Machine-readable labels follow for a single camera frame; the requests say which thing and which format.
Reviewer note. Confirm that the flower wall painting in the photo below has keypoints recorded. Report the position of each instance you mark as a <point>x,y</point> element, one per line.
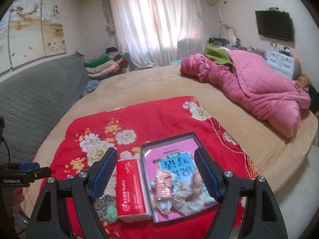
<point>30,34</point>

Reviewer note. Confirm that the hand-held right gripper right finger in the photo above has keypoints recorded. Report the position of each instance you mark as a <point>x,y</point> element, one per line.
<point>206,176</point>

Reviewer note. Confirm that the brown patterned cloth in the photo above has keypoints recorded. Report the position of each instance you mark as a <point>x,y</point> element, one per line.
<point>304,82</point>

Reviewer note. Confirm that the mint printed packet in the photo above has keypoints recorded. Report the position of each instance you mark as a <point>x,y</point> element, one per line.
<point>162,208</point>

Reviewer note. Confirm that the red tissue pack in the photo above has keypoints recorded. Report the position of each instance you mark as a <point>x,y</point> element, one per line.
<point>132,189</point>

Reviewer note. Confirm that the stack of folded blankets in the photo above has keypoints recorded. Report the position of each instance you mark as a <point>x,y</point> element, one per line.
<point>104,66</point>

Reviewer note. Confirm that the shallow grey box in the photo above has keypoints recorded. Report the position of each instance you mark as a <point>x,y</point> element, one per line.
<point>143,179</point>

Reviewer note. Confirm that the pink item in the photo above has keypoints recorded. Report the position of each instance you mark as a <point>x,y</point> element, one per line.
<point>163,184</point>

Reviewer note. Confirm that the cream scrunchie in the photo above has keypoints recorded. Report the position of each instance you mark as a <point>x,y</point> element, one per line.
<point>189,200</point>

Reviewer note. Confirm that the green cloth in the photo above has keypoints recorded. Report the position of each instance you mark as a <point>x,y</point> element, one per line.
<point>218,56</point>

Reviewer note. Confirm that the grey quilted headboard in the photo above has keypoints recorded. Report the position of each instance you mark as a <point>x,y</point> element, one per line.
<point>32,97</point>

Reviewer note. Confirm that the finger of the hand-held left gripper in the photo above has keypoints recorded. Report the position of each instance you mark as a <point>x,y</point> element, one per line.
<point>39,173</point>
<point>30,166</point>

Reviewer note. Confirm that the pink scrunchie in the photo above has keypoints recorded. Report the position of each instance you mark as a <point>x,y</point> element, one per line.
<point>194,183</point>

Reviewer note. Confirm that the leopard print scrunchie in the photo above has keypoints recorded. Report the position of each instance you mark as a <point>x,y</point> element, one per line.
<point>104,203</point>

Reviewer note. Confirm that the white drawer cabinet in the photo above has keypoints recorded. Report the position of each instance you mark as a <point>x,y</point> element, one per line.
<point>282,62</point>

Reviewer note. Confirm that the pink printed book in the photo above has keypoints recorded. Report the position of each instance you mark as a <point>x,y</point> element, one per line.
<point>172,151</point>

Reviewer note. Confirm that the blue patterned cloth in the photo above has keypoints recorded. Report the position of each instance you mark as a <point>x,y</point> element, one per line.
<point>91,87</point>

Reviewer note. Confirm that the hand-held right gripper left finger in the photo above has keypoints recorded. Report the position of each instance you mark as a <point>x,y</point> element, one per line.
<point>104,174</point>

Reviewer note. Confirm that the black printed box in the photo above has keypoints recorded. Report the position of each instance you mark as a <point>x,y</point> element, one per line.
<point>218,41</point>

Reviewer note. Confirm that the red floral blanket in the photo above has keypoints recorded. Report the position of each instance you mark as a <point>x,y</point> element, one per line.
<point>154,117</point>

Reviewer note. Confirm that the black television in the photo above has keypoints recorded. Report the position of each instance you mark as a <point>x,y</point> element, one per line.
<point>274,26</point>

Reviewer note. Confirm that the white curved frame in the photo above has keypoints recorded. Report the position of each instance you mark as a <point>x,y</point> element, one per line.
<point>228,29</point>

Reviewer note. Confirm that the beige round bed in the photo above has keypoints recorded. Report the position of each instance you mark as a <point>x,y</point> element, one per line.
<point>154,82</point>

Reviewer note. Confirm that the light blue cloth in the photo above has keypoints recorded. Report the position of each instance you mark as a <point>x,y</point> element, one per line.
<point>176,62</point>

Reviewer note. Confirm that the mint green sponge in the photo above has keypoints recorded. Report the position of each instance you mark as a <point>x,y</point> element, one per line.
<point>112,214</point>

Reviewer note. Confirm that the pink quilt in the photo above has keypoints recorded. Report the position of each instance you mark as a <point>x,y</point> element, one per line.
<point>259,87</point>

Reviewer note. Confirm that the white curtain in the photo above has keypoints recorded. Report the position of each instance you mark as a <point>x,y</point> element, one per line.
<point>154,22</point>

